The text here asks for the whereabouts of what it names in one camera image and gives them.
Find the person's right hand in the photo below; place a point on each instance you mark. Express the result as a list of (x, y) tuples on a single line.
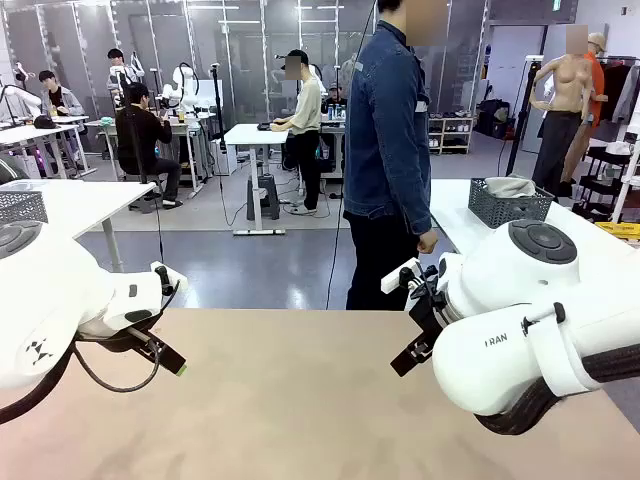
[(429, 243)]

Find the black tripod with white head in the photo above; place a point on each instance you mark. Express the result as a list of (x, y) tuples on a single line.
[(533, 59)]

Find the light grey mesh basket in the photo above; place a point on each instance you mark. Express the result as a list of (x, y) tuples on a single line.
[(22, 207)]

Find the orange drink cup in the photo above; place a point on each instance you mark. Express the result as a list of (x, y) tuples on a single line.
[(180, 116)]

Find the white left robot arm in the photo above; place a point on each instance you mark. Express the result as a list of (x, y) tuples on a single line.
[(50, 280)]

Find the teal crumpled cloth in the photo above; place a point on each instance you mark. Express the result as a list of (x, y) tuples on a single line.
[(107, 121)]

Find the black shelf cart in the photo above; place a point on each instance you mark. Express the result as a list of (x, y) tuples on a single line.
[(600, 185)]

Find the white rectangular table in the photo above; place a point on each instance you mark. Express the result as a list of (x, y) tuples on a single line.
[(90, 200), (450, 210)]

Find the black baseball cap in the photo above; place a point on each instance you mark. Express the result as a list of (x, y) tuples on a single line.
[(45, 122)]

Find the black bags pile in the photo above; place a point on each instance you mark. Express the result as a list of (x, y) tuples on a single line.
[(495, 120)]

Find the white standing desk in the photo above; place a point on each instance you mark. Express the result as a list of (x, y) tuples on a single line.
[(257, 134)]

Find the person's right forearm denim sleeve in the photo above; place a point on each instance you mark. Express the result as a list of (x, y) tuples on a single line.
[(417, 215)]

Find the white shoe rack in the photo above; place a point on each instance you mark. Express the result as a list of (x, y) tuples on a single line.
[(450, 135)]

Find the white metal rack frame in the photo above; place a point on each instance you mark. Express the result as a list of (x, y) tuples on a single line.
[(631, 170)]

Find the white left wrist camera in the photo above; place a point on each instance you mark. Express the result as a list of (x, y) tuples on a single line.
[(181, 282)]

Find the grey hanging garment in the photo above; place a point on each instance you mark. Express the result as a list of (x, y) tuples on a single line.
[(632, 95)]

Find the clear plastic container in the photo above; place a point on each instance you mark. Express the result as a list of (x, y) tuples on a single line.
[(20, 186)]

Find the black camera pole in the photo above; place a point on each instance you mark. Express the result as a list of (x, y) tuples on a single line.
[(217, 110)]

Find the person in denim jacket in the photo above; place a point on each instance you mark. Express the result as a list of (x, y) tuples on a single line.
[(385, 150)]

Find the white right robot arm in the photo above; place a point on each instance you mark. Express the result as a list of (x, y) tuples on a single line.
[(500, 350)]

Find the beige towel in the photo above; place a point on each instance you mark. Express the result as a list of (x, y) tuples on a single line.
[(510, 187)]

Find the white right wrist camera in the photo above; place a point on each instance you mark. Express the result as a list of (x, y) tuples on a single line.
[(395, 280)]

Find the dark grey mesh basket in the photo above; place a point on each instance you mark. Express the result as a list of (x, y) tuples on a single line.
[(505, 210)]

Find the mannequin in orange shirt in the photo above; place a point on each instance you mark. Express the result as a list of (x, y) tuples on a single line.
[(595, 70)]

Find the seated person in black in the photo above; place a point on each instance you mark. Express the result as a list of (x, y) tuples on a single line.
[(140, 135)]

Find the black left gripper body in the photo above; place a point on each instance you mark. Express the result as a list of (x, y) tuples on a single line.
[(120, 339)]

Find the person in white jacket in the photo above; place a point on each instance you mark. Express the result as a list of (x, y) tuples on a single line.
[(122, 70)]

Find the long white desk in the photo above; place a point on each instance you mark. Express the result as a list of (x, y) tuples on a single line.
[(35, 134)]

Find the white computer tower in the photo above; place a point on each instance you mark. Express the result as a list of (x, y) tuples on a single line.
[(225, 157)]

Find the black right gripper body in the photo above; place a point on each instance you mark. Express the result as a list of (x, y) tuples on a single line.
[(432, 317)]

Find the black hanging garment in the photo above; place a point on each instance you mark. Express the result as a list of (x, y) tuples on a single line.
[(615, 90)]

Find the bare torso mannequin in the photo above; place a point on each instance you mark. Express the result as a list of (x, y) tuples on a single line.
[(565, 85)]

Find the seated person with dark cap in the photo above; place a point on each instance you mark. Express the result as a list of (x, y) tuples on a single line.
[(335, 100)]

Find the white workbench desk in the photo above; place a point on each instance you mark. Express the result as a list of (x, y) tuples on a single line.
[(192, 130)]

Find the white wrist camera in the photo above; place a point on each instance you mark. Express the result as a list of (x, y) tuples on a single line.
[(181, 282), (395, 280)]

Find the seated person in grey top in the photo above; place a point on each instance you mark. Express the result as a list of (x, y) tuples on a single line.
[(60, 102)]

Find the person in beige shirt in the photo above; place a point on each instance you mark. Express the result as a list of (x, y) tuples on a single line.
[(307, 110)]

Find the yellow plastic crate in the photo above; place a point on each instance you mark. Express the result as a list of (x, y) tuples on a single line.
[(620, 232)]

